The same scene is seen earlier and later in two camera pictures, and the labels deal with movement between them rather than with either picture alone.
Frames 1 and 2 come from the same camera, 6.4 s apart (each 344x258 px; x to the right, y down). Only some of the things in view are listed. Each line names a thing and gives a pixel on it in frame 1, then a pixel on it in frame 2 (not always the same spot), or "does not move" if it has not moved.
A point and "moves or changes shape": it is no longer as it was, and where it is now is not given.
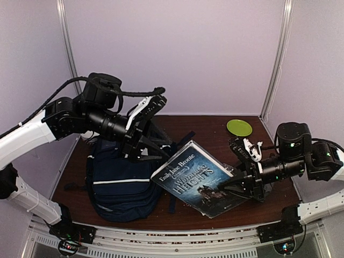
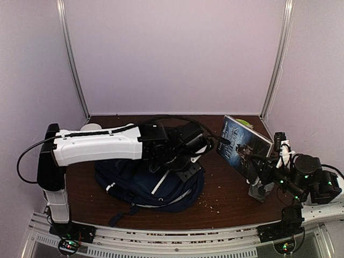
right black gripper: x=253 y=184 -> x=265 y=175
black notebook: x=196 y=178 -> x=245 y=145
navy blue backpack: x=122 y=190 moves or changes shape
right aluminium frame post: x=287 y=18 does not move
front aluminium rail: x=312 y=241 does not move
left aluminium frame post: x=66 y=42 does not move
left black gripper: x=130 y=147 -> x=188 y=174
